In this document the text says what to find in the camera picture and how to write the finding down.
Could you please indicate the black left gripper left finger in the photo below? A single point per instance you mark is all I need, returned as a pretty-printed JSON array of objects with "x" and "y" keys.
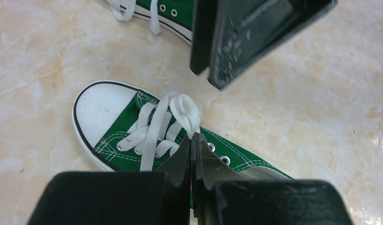
[{"x": 160, "y": 197}]

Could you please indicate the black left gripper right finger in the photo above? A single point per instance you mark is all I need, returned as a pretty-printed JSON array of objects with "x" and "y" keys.
[{"x": 222, "y": 196}]

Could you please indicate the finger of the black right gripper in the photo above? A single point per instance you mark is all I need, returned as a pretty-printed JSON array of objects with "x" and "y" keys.
[
  {"x": 203, "y": 21},
  {"x": 245, "y": 31}
]

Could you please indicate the green canvas sneaker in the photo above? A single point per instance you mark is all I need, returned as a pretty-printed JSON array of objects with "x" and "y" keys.
[
  {"x": 174, "y": 15},
  {"x": 123, "y": 128}
]

